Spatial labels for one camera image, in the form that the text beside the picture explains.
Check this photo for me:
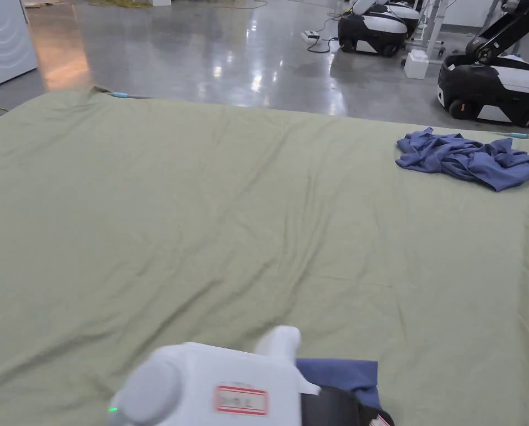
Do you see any bed with pale green sheet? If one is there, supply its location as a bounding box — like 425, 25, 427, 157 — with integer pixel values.
0, 85, 529, 426

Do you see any white washing machine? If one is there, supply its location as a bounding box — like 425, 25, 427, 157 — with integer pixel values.
0, 0, 39, 90

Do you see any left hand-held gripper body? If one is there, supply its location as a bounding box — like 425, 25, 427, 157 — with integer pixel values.
108, 325, 364, 426

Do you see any black and white wheeled robot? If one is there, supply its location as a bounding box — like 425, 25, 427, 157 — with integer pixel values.
386, 0, 421, 28
437, 0, 529, 129
337, 0, 410, 58

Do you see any white desk frame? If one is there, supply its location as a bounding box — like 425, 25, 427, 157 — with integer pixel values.
407, 0, 448, 59

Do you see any dark blue garment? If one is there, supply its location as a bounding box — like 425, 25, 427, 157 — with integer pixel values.
294, 357, 383, 411

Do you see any crumpled blue garment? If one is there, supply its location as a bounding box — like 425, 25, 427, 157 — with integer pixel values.
395, 126, 529, 192

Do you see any white foam box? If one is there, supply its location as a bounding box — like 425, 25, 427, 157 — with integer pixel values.
403, 49, 430, 80

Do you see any black floor cable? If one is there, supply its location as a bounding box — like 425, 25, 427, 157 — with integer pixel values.
307, 36, 340, 54

